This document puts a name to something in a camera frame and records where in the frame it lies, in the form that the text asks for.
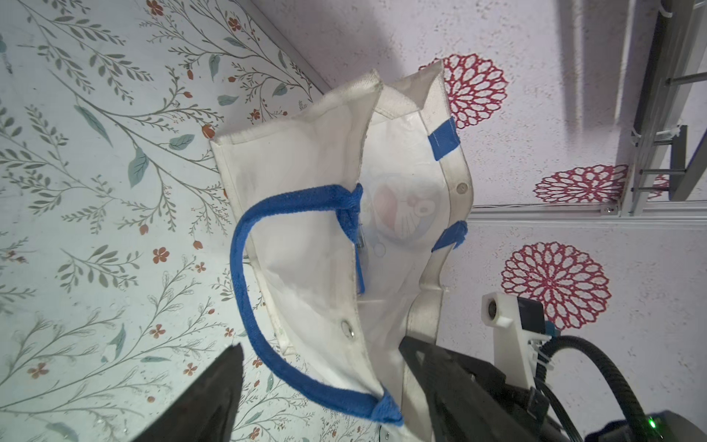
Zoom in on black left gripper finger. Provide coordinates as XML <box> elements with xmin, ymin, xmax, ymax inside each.
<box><xmin>134</xmin><ymin>344</ymin><xmax>244</xmax><ymax>442</ymax></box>

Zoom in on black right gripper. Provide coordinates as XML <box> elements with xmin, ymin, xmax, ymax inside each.
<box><xmin>399</xmin><ymin>336</ymin><xmax>568</xmax><ymax>441</ymax></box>

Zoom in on white canvas bag blue handles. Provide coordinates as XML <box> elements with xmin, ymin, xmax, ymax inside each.
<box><xmin>212</xmin><ymin>62</ymin><xmax>473</xmax><ymax>441</ymax></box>

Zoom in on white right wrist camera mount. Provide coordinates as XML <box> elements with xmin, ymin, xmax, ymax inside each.
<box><xmin>482</xmin><ymin>293</ymin><xmax>552</xmax><ymax>390</ymax></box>

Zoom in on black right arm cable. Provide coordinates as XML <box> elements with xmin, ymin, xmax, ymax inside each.
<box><xmin>532</xmin><ymin>335</ymin><xmax>650</xmax><ymax>442</ymax></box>

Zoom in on black wire wall rack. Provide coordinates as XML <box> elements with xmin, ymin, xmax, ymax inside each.
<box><xmin>622</xmin><ymin>1</ymin><xmax>706</xmax><ymax>217</ymax></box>

